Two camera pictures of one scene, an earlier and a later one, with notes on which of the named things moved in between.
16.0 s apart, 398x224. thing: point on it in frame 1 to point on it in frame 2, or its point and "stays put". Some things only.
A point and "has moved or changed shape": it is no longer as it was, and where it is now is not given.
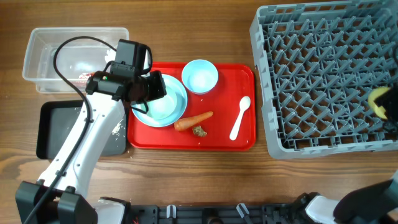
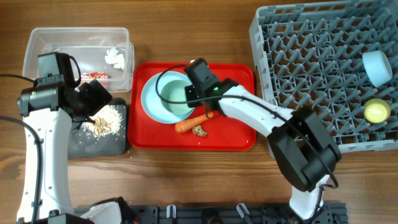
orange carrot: [191, 121] stays put
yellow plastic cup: [374, 92] to [377, 110]
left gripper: [160, 90] to [99, 96]
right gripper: [389, 104] to [193, 95]
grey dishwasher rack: [317, 63] stays put
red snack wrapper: [86, 76] stays put
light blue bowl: [199, 76] has moved or changed shape
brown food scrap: [199, 131] stays put
